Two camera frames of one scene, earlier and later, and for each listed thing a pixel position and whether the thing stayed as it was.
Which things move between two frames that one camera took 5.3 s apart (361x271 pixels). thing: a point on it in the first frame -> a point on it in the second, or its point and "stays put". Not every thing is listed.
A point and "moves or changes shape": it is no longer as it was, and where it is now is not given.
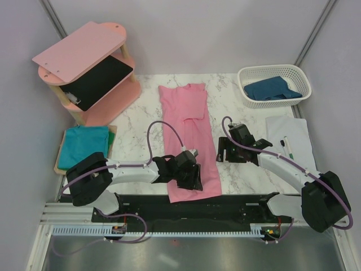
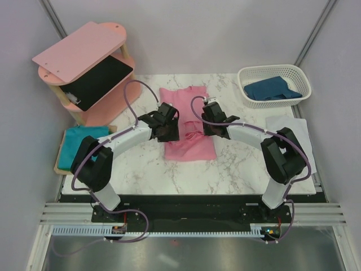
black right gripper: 224,143 -> 206,131
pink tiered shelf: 78,52 stays put
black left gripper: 194,181 -> 174,135
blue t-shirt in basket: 273,88 stays put
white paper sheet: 297,131 stays put
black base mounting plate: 158,210 stays put
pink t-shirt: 187,126 moves or changes shape
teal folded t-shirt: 80,143 stays put
